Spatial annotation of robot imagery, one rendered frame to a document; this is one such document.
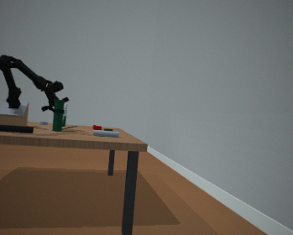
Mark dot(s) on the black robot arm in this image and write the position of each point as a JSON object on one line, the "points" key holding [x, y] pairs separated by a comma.
{"points": [[39, 81]]}

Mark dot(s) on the green cylinder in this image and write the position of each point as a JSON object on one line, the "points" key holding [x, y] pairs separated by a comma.
{"points": [[58, 117]]}

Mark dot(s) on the black metal tube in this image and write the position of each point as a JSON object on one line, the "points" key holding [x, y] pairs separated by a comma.
{"points": [[16, 129]]}

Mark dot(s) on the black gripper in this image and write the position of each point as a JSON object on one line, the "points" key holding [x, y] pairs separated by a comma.
{"points": [[52, 98]]}

